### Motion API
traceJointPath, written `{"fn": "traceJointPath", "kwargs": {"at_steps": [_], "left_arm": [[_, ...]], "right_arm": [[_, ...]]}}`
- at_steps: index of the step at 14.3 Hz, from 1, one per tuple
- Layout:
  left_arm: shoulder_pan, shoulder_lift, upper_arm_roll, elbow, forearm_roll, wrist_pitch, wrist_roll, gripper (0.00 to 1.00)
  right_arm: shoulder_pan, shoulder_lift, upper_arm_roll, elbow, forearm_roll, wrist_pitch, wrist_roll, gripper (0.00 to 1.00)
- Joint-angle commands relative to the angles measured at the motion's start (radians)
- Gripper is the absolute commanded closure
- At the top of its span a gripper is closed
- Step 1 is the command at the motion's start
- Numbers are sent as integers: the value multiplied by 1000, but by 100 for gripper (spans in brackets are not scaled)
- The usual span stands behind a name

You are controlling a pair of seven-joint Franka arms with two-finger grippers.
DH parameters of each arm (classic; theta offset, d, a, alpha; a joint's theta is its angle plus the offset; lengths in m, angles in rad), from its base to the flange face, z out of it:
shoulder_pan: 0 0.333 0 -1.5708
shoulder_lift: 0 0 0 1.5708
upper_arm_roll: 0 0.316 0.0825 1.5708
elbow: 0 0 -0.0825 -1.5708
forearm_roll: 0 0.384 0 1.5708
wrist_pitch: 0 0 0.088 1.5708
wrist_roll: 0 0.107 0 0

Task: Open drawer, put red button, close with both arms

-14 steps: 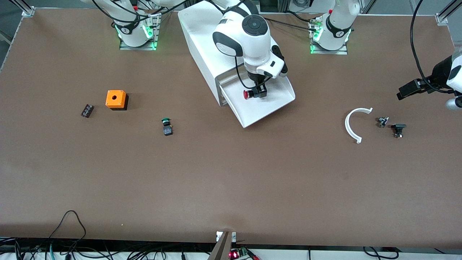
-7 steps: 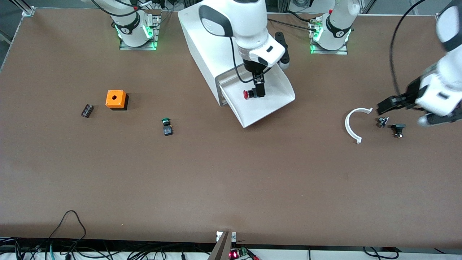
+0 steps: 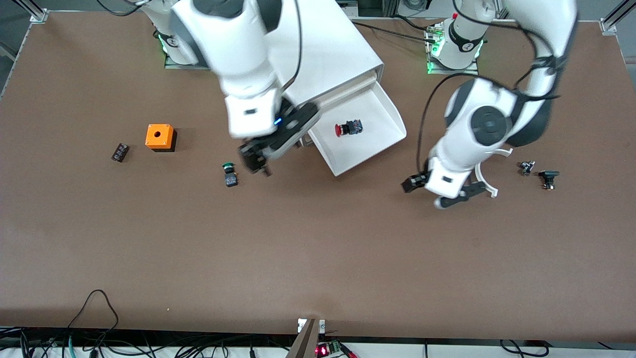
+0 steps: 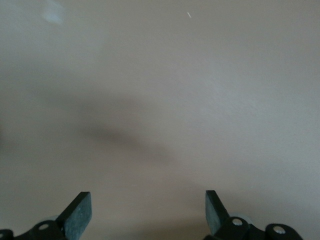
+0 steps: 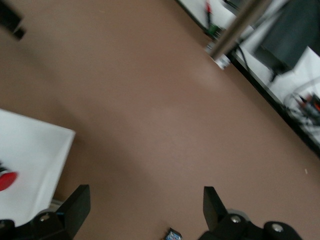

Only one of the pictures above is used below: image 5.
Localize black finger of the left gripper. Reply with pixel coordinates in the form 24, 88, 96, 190
0, 0, 27, 41

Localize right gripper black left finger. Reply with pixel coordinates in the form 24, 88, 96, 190
0, 184, 91, 240

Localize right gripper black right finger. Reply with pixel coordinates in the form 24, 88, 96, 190
197, 186, 305, 240

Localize white plastic drawer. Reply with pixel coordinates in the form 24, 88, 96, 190
0, 109, 76, 227

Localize red push button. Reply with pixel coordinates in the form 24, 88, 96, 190
0, 159, 19, 193

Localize green push button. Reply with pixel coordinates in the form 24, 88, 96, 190
163, 226, 182, 240

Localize green circuit board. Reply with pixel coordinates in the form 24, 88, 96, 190
205, 22, 225, 40

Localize dark grey box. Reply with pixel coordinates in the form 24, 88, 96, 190
253, 0, 320, 77

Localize tangled black cable bundle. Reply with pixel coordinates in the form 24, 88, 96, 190
283, 74, 320, 131

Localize white pole bracket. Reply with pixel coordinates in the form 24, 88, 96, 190
204, 43, 231, 70

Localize grey metal camera pole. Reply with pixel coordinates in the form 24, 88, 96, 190
209, 0, 266, 59

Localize red wires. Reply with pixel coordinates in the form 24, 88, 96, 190
203, 0, 214, 26

